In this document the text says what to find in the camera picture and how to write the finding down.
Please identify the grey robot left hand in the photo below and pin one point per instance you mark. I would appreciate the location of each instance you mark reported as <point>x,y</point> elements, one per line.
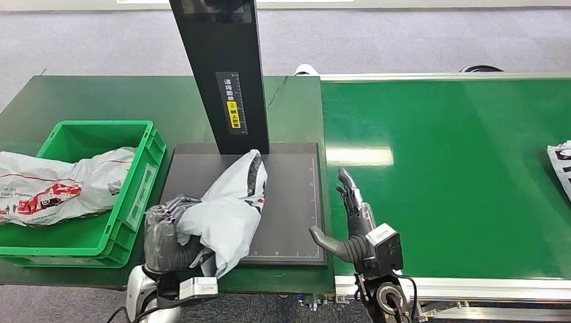
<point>160,245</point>

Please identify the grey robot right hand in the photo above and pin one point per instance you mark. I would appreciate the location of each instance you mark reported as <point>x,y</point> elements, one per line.
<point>357,223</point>

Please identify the grey courier bag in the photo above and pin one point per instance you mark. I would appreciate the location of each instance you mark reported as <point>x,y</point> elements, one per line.
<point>53,187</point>
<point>563,169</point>
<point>223,214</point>

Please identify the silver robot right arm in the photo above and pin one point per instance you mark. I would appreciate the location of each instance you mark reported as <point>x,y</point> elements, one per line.
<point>388,298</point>

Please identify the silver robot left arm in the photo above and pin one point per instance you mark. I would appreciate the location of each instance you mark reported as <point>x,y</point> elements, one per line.
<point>140,290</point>

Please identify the black inbound scanner machine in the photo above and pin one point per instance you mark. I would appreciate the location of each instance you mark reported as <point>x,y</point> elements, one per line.
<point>290,196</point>

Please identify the green conveyor belt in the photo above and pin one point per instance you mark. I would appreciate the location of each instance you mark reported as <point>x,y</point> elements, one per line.
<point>468,178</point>

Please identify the green plastic crate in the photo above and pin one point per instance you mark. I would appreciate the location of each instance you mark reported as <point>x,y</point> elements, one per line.
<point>80,240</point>

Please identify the grey courier bag, long red line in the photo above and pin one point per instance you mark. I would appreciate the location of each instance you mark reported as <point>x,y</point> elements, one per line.
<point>53,187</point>

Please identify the black yellow label sticker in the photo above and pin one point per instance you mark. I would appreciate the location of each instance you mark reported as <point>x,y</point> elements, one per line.
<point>233,104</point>

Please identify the white round cap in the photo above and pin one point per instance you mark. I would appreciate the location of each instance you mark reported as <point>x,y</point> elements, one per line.
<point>307,70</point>

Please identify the grey courier bag, black print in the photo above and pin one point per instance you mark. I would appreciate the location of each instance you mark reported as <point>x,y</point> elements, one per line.
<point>563,169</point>

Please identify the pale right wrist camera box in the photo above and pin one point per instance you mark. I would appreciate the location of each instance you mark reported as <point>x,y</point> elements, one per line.
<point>386,247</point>

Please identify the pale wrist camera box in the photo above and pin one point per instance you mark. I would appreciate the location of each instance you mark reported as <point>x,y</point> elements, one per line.
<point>198,287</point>
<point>386,247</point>

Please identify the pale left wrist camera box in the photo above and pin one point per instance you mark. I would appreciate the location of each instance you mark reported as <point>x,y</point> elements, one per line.
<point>198,287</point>

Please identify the small metal bracket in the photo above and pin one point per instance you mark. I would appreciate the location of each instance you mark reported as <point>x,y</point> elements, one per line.
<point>323,303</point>

